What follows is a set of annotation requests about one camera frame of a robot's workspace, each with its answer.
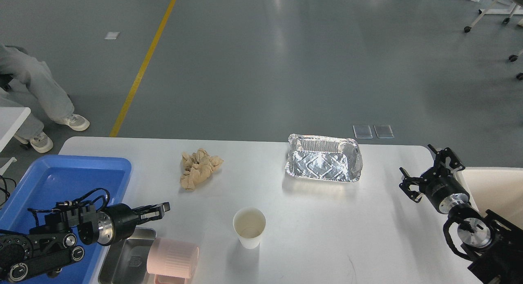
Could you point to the right clear floor plate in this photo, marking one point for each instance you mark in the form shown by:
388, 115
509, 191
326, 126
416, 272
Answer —
384, 131

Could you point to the left clear floor plate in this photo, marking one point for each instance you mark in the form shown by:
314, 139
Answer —
362, 131

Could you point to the white wheeled furniture frame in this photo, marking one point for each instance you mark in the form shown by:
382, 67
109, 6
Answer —
515, 8

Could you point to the pink mug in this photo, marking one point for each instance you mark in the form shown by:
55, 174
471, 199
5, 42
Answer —
171, 261

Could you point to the clear floor plate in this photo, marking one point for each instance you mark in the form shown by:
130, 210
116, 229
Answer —
362, 131
384, 131

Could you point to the white side table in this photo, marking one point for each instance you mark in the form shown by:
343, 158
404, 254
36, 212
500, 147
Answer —
11, 119

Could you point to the small stainless steel tray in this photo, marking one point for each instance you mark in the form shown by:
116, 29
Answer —
125, 261

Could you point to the aluminium foil container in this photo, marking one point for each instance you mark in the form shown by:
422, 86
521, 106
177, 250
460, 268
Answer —
324, 158

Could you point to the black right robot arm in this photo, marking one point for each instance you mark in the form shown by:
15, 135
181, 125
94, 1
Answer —
492, 244

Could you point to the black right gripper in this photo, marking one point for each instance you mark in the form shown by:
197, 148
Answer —
438, 185

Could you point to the white paper cup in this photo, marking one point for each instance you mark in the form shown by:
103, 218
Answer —
249, 224

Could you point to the blue plastic tray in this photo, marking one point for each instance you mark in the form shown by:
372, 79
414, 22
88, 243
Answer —
54, 178

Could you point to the beige plastic bin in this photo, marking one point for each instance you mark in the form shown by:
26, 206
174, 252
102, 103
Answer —
497, 189

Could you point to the person in black top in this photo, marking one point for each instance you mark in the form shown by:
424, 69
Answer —
54, 100

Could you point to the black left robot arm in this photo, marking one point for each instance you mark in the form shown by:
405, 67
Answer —
60, 234

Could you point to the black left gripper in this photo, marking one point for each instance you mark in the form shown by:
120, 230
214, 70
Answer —
118, 222

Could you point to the black caster wheel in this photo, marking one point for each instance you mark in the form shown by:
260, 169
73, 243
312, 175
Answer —
513, 58

